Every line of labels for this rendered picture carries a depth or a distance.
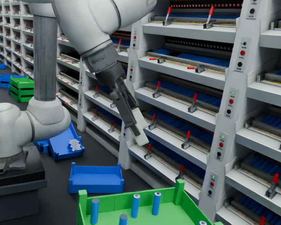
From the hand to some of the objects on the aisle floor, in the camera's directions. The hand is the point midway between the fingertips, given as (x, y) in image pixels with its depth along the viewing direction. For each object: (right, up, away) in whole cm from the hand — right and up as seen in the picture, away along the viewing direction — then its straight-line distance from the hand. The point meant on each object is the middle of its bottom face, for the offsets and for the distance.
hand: (140, 129), depth 73 cm
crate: (-26, -37, +77) cm, 89 cm away
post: (-46, -10, +157) cm, 164 cm away
